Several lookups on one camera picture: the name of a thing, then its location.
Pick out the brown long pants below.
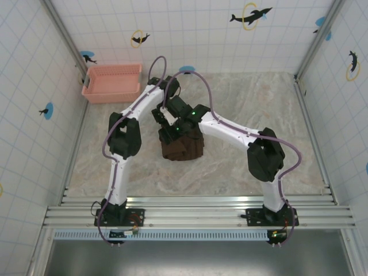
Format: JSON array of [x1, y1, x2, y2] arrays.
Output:
[[160, 129, 205, 162]]

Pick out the pink plastic basket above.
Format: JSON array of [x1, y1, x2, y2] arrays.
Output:
[[81, 63, 143, 105]]

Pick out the grey metal panel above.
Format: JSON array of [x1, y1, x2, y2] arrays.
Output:
[[45, 240, 356, 276]]

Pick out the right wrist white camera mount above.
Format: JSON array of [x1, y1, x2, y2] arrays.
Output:
[[159, 106, 178, 125]]

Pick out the small dolphin yellow ring sticker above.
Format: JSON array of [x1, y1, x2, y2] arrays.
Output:
[[131, 28, 152, 48]]

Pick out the wide aluminium mounting rail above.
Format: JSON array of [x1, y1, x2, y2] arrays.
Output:
[[42, 195, 357, 231]]

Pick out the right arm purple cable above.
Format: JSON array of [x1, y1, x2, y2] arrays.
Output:
[[162, 70, 303, 247]]

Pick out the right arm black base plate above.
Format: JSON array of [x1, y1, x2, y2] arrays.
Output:
[[245, 206, 300, 227]]

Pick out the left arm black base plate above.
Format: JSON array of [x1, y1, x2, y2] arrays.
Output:
[[94, 206, 146, 227]]

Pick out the aluminium corner post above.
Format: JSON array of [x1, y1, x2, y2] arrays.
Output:
[[43, 0, 89, 76], [296, 0, 346, 80]]

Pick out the grey slotted cable duct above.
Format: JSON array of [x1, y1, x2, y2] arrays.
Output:
[[53, 229, 273, 242]]

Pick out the upright dolphin yellow ring sticker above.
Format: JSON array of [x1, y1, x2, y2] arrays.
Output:
[[346, 50, 361, 82]]

